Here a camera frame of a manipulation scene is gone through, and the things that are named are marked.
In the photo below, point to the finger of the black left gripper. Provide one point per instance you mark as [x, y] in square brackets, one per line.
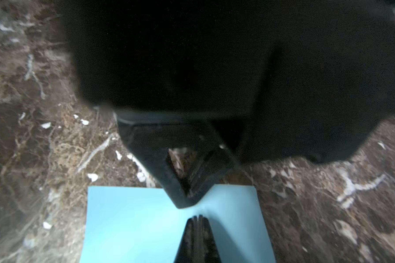
[150, 136]

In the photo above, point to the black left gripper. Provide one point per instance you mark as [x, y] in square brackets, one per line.
[309, 78]

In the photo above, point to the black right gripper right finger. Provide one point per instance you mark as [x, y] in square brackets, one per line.
[208, 252]

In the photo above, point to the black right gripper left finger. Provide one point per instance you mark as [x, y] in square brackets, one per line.
[188, 251]

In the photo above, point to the pale blue square paper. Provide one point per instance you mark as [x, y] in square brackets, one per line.
[142, 225]

